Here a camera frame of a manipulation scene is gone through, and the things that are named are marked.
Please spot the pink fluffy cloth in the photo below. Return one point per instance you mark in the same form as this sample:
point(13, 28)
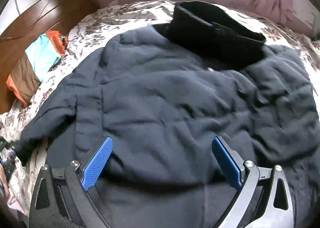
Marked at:
point(13, 204)

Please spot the orange blue brown pillow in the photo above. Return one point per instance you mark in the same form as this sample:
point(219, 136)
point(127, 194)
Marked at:
point(39, 57)

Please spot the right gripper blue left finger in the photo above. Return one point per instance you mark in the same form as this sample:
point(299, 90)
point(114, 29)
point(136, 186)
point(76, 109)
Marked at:
point(93, 163)

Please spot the person's left hand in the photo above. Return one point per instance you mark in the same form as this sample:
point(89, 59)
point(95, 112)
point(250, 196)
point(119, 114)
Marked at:
point(4, 184)

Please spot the brown wooden headboard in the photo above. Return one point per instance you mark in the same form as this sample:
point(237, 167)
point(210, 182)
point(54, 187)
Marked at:
point(44, 15)

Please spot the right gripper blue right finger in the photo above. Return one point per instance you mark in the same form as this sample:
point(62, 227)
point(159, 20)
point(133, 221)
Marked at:
point(230, 162)

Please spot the floral white bed quilt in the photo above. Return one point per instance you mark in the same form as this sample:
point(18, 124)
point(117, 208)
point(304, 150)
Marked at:
point(93, 32)

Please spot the dark navy padded jacket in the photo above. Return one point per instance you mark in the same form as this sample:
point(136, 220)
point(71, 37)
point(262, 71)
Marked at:
point(162, 93)

